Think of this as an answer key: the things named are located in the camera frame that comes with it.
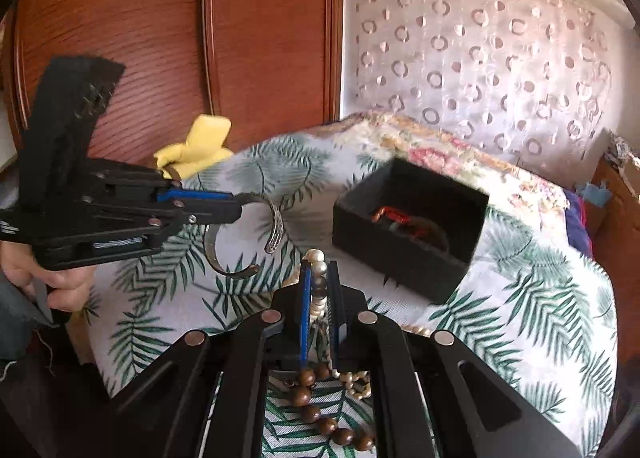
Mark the purple cloth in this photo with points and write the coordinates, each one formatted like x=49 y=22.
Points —
x=577 y=223

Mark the leaf print blanket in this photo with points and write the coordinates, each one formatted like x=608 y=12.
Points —
x=500 y=298

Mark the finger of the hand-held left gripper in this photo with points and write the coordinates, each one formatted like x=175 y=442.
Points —
x=212 y=213
x=197 y=195

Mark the floral blanket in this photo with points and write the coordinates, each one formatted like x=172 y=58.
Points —
x=450 y=157

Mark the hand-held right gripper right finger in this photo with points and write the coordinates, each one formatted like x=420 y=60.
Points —
x=335 y=310

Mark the wooden wardrobe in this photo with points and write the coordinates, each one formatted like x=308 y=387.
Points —
x=150 y=37

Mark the yellow cloth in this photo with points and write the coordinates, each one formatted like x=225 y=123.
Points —
x=200 y=147

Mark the person's left hand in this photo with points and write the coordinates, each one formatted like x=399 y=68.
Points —
x=60 y=285

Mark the black jewelry box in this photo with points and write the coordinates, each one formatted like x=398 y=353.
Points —
x=400 y=258

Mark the circle pattern curtain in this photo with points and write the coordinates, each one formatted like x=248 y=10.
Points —
x=475 y=47

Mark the silver cuff bangle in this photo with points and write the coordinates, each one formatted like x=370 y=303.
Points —
x=275 y=228

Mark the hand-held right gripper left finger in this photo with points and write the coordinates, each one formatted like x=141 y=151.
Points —
x=305 y=298

